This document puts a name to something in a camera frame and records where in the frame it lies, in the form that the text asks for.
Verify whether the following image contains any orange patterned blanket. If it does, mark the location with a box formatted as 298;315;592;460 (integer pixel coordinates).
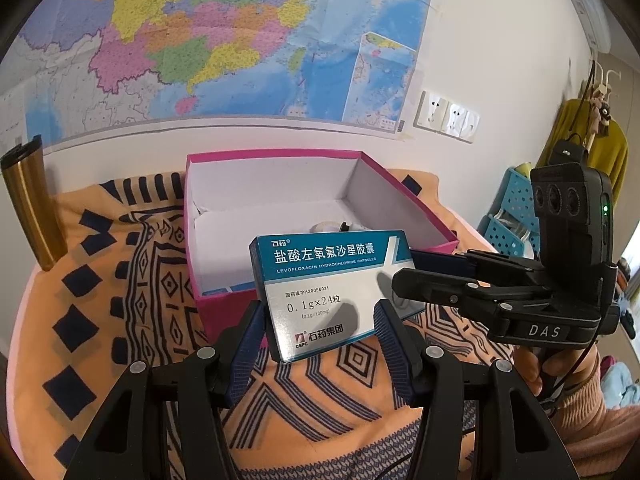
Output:
7;169;551;480

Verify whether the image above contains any person's right forearm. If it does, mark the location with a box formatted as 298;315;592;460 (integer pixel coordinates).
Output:
542;347;640;461

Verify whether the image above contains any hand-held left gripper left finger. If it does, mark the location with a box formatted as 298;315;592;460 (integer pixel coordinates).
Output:
62;298;271;480

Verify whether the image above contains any person's right hand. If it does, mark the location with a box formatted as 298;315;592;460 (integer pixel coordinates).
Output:
511;343;557;402

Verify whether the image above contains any pink cardboard box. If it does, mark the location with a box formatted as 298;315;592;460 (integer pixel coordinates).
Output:
184;149;460;346

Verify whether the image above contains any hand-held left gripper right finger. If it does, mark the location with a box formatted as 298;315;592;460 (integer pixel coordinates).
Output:
372;298;576;480

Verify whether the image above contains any white coat rack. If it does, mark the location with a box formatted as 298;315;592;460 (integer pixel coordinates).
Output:
570;57;621;161

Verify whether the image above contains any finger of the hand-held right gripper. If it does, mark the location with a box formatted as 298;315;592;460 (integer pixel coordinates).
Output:
412;249;543;287
391;267;507;329

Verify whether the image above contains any blue white medicine box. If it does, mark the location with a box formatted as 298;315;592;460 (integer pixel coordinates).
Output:
248;230;417;365

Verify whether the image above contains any gold metal cylinder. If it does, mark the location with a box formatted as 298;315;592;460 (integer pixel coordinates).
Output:
0;135;68;272

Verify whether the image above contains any white air conditioner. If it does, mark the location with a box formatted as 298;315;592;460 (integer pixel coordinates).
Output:
554;0;612;52

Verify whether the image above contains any light blue cloth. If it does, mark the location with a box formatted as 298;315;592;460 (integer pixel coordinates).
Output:
600;360;640;413

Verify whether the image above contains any colourful wall map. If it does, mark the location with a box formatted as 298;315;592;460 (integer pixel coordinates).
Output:
0;0;441;147

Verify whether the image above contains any yellow coat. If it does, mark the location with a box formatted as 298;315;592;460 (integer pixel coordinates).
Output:
550;99;630;197

